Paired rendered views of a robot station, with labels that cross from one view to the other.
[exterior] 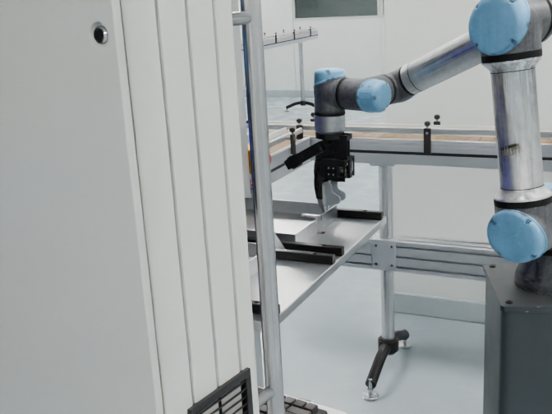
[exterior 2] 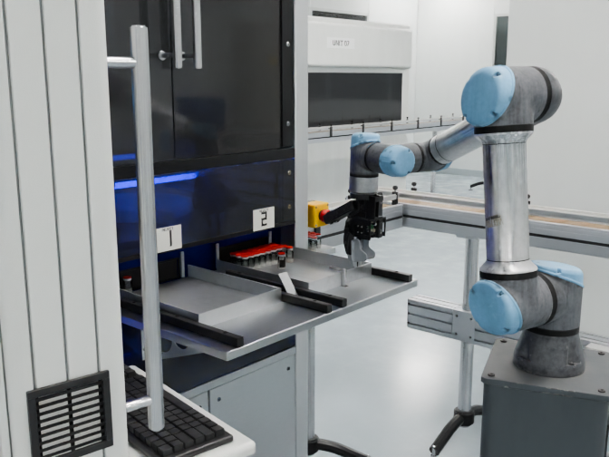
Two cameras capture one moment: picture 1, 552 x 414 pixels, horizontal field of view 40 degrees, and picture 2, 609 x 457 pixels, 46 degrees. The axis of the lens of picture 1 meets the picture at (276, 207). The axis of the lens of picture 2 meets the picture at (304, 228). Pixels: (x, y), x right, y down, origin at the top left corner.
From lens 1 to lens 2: 0.47 m
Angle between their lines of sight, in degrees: 15
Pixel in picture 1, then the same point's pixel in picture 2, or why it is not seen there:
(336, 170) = (362, 228)
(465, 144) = (546, 226)
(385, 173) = (470, 247)
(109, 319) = not seen: outside the picture
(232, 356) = (88, 356)
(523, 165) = (504, 238)
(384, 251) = (464, 323)
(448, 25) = (565, 109)
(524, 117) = (507, 189)
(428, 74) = (451, 144)
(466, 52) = not seen: hidden behind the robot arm
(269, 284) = (148, 301)
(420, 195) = not seen: hidden behind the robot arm
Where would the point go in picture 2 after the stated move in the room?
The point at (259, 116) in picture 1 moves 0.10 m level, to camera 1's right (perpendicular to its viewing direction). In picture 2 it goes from (141, 149) to (208, 150)
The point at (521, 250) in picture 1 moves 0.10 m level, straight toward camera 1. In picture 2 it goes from (495, 321) to (477, 336)
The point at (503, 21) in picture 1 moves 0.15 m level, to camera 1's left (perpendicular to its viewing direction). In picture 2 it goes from (487, 94) to (409, 93)
